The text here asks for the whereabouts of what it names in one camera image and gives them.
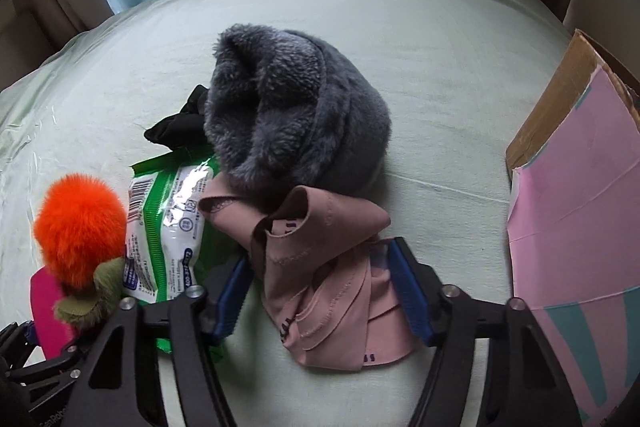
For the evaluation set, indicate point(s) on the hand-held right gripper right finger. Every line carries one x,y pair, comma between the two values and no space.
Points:
407,292

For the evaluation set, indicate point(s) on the magenta cloth piece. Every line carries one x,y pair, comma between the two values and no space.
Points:
45,312

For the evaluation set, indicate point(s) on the dusty pink cloth garment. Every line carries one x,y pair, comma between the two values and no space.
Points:
325,267

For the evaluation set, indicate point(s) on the green wet wipes packet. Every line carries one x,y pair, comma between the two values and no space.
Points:
165,227

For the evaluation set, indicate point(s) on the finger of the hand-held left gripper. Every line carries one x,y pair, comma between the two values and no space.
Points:
17,339
47,364

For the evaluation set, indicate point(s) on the grey fuzzy hat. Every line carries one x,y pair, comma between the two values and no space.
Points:
300,107

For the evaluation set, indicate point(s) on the black cloth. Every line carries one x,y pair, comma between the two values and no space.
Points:
175,124

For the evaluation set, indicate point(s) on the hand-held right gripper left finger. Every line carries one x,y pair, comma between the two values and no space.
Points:
231,299

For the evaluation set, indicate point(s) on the orange fluffy plush toy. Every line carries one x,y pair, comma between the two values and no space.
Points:
80,222

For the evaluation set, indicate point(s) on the bed with pale green sheet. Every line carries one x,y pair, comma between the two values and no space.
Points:
450,82

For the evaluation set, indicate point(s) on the pink cardboard box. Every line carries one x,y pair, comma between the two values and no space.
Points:
575,217

